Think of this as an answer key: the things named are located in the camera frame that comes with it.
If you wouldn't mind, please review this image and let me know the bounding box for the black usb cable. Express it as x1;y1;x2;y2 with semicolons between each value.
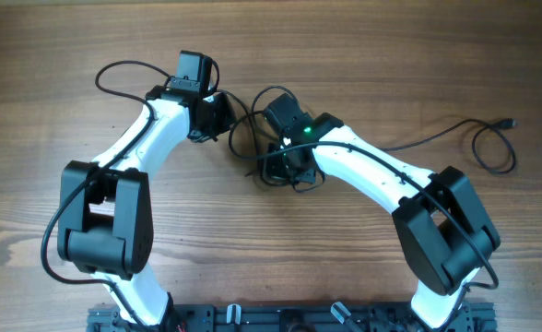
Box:
215;85;517;194

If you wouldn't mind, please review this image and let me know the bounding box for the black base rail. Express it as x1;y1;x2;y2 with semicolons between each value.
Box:
86;302;499;332

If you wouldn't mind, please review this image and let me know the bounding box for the left camera cable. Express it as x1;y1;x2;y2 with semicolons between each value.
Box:
40;60;173;326

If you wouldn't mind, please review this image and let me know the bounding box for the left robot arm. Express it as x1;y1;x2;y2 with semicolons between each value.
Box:
41;51;235;331

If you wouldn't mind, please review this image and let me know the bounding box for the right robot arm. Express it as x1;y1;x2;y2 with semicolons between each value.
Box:
263;93;501;331

